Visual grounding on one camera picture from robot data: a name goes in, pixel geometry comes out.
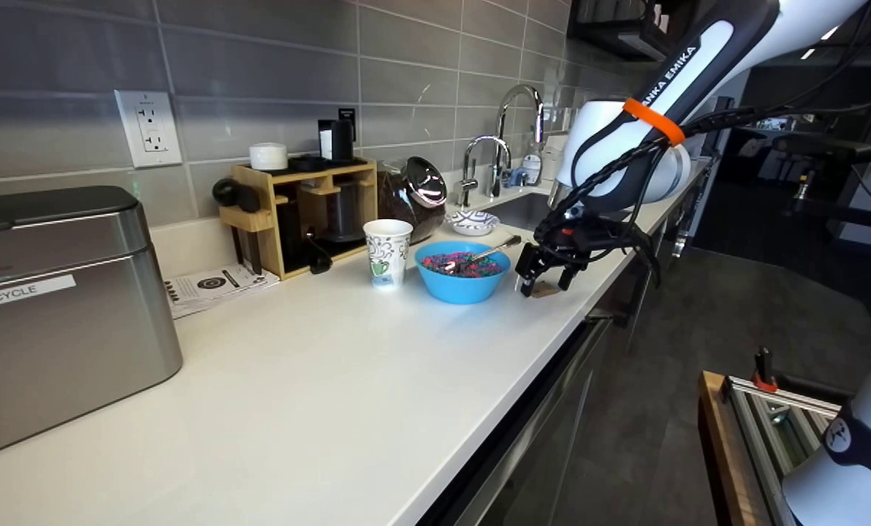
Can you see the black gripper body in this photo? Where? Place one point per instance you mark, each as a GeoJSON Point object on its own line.
{"type": "Point", "coordinates": [572, 245]}

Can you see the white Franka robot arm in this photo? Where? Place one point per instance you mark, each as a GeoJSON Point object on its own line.
{"type": "Point", "coordinates": [642, 157]}

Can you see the stainless steel sink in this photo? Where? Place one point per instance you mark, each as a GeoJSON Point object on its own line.
{"type": "Point", "coordinates": [525, 208]}

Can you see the blue plastic bowl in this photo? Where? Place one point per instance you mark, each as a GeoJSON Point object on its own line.
{"type": "Point", "coordinates": [463, 283]}

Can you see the colourful candies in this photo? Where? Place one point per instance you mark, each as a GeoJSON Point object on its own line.
{"type": "Point", "coordinates": [461, 264]}

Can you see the blue white patterned dish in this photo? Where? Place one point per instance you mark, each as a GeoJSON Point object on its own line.
{"type": "Point", "coordinates": [476, 223]}

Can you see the short chrome faucet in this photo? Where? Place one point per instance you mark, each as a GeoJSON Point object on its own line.
{"type": "Point", "coordinates": [476, 162]}

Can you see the white patterned paper cup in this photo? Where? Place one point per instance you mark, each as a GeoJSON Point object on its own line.
{"type": "Point", "coordinates": [387, 254]}

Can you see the tall chrome faucet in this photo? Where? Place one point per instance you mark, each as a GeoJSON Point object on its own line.
{"type": "Point", "coordinates": [520, 103]}

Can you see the stainless undercounter appliance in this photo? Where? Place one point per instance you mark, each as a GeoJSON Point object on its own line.
{"type": "Point", "coordinates": [534, 439]}

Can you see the red black clamp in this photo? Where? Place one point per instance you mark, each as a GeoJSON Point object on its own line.
{"type": "Point", "coordinates": [765, 376]}

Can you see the black cylinder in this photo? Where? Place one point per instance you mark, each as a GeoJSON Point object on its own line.
{"type": "Point", "coordinates": [346, 137]}

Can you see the wooden cart with rails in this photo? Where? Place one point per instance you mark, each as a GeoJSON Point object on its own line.
{"type": "Point", "coordinates": [748, 448]}

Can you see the wooden organizer rack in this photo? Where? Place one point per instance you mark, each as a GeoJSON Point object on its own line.
{"type": "Point", "coordinates": [270, 208]}

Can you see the small white cup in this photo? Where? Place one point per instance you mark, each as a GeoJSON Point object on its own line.
{"type": "Point", "coordinates": [267, 157]}

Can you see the printed paper pamphlet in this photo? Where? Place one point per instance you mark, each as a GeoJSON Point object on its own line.
{"type": "Point", "coordinates": [219, 287]}

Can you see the stainless steel recycle bin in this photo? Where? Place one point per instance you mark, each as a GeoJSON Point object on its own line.
{"type": "Point", "coordinates": [67, 322]}

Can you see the white wall outlet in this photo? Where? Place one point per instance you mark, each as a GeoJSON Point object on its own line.
{"type": "Point", "coordinates": [148, 129]}

